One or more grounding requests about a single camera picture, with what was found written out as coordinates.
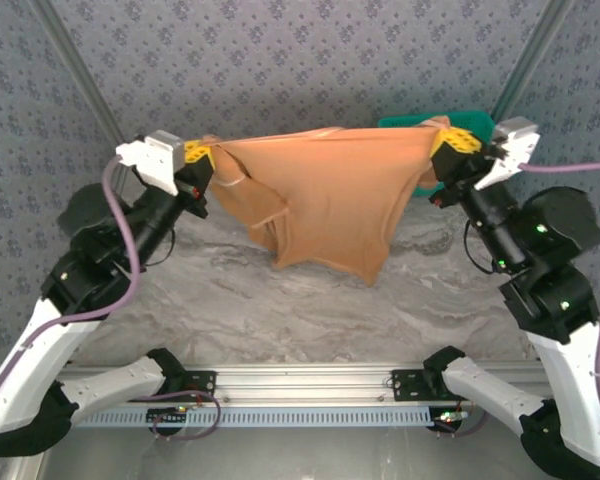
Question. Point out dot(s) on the aluminium corner post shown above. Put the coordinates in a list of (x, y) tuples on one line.
[(536, 50), (76, 60)]

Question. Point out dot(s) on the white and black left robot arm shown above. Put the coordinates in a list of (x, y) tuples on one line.
[(25, 360)]

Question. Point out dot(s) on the teal plastic basket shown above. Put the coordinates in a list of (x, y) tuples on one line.
[(475, 122)]

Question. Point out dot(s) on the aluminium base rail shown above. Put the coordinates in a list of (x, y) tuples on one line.
[(300, 382)]

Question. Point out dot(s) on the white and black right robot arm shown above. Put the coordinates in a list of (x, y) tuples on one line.
[(565, 380)]

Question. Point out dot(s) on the orange t-shirt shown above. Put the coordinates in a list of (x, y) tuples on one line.
[(330, 190)]

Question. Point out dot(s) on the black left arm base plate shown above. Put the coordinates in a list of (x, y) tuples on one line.
[(202, 381)]

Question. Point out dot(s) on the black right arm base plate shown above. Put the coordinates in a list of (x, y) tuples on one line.
[(405, 385)]

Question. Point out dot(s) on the small circuit board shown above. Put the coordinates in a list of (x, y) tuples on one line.
[(167, 416), (447, 419)]

